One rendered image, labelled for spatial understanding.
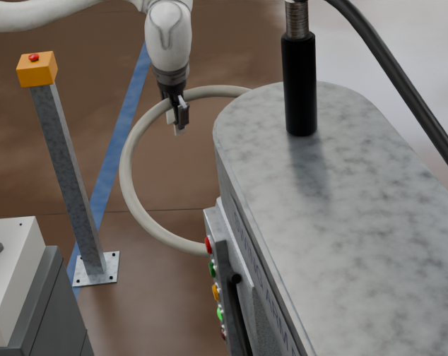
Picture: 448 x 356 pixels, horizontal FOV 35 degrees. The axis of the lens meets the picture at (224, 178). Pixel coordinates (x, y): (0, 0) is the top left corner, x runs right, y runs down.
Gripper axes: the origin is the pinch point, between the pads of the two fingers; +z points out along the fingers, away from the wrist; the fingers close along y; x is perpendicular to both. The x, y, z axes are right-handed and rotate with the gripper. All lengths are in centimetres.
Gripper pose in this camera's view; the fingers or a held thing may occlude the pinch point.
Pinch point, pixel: (175, 120)
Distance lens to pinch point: 190.1
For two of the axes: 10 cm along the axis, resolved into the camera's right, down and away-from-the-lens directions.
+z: -0.1, 5.1, 8.6
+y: 5.1, 7.4, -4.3
